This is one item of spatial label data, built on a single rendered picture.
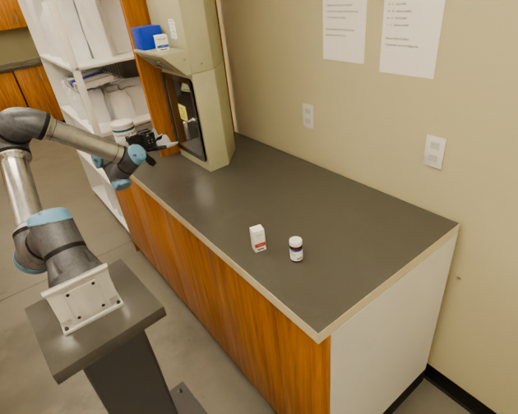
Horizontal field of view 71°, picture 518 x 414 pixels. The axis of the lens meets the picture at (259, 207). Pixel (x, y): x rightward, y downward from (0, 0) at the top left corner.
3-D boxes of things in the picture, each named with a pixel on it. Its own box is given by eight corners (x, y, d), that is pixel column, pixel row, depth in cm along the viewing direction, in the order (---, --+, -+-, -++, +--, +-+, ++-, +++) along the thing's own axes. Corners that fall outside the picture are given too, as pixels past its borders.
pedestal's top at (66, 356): (57, 385, 95) (52, 376, 93) (29, 317, 116) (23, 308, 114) (167, 315, 111) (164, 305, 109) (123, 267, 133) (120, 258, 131)
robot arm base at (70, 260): (49, 287, 95) (34, 254, 97) (52, 298, 108) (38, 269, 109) (107, 262, 104) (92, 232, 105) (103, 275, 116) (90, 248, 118)
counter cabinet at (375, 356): (208, 216, 322) (187, 117, 274) (423, 380, 179) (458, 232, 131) (136, 250, 291) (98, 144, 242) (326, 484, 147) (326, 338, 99)
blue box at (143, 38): (155, 45, 173) (150, 24, 168) (164, 46, 166) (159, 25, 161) (136, 49, 168) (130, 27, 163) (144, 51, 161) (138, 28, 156)
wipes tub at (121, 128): (135, 139, 233) (127, 116, 225) (142, 144, 223) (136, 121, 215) (114, 145, 226) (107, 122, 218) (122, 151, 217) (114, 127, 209)
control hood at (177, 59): (160, 66, 180) (155, 44, 175) (191, 74, 157) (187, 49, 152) (138, 71, 174) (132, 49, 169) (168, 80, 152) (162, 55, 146)
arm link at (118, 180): (124, 179, 144) (111, 156, 146) (111, 194, 150) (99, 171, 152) (140, 177, 151) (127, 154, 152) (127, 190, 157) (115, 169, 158)
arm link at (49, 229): (52, 247, 99) (31, 204, 101) (34, 267, 106) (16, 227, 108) (92, 236, 109) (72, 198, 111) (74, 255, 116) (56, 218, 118)
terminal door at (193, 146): (179, 146, 201) (161, 71, 180) (207, 163, 180) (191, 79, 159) (178, 147, 201) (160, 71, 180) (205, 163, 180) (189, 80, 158)
